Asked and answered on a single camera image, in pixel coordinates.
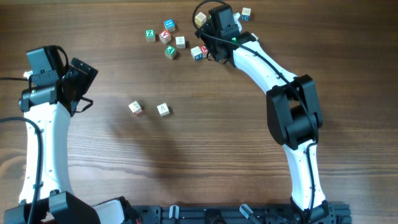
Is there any red M letter block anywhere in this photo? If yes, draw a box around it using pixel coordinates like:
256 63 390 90
200 45 208 57

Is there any white block blue side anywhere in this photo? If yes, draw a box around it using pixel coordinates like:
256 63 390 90
190 46 203 60

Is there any animal picture red block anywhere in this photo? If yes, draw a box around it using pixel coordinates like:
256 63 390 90
128 101 143 116

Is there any letter A wooden block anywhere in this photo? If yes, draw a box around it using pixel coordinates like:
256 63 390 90
157 103 170 116

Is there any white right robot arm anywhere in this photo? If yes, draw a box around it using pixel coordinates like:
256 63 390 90
195 22 326 223

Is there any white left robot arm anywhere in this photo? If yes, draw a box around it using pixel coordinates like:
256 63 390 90
4 57 129 223

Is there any white block green side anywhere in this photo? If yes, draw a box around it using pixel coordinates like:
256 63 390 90
251 33 259 41

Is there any green N letter block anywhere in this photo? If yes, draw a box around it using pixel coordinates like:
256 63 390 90
233 12 243 32

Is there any yellow sided wooden block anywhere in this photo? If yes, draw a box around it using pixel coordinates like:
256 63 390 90
194 12 207 27

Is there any plain top wooden block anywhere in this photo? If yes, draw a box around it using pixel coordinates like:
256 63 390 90
175 36 186 49

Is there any blue sided far block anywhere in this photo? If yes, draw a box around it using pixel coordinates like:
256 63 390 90
241 7 251 21

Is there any green E letter block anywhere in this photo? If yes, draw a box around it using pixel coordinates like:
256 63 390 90
164 45 177 59

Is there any blue top wooden block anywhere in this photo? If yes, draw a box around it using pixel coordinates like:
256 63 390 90
164 19 176 32

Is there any red V letter block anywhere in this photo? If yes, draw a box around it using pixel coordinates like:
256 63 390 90
159 30 172 44

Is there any green Z letter block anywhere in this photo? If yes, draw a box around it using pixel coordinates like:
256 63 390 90
145 29 156 42

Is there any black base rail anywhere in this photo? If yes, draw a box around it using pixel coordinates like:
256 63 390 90
134 203 353 224

